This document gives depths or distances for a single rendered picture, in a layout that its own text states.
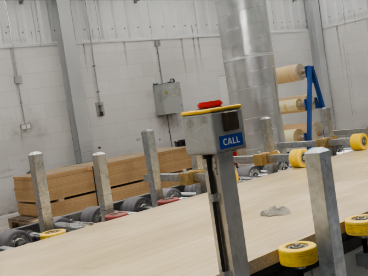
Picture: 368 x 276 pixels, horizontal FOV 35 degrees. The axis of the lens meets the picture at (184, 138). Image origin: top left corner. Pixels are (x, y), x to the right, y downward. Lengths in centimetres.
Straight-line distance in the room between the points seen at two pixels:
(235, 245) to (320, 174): 26
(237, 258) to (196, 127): 22
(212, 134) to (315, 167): 30
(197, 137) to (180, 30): 939
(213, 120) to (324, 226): 36
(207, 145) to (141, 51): 884
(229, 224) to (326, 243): 27
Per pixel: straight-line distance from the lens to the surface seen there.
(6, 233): 238
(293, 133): 849
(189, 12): 1049
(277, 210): 163
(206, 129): 90
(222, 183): 92
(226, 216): 93
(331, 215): 114
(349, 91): 1241
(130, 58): 958
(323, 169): 112
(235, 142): 92
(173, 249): 140
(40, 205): 197
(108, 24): 952
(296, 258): 124
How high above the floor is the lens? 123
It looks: 3 degrees down
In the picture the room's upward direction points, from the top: 8 degrees counter-clockwise
